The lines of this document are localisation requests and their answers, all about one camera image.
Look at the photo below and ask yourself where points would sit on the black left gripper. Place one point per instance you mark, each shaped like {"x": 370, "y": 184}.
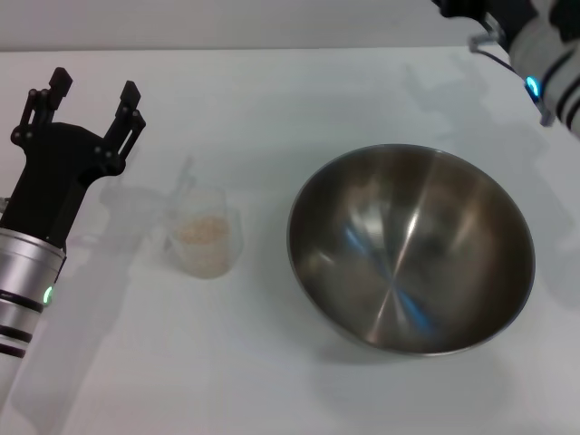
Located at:
{"x": 50, "y": 181}

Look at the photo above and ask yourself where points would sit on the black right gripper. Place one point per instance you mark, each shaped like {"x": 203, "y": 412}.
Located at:
{"x": 462, "y": 6}

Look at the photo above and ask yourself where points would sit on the rice grains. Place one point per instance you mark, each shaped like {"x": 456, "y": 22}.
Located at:
{"x": 204, "y": 238}

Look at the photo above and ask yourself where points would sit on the clear plastic measuring cup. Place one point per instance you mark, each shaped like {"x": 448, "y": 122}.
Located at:
{"x": 204, "y": 240}

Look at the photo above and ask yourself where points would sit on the stainless steel bowl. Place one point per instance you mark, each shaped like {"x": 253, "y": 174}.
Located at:
{"x": 408, "y": 254}

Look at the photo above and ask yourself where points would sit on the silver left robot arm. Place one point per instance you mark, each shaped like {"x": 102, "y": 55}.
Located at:
{"x": 22, "y": 281}

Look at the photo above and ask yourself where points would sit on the grey right wrist camera bracket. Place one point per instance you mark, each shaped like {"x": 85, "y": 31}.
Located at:
{"x": 487, "y": 38}

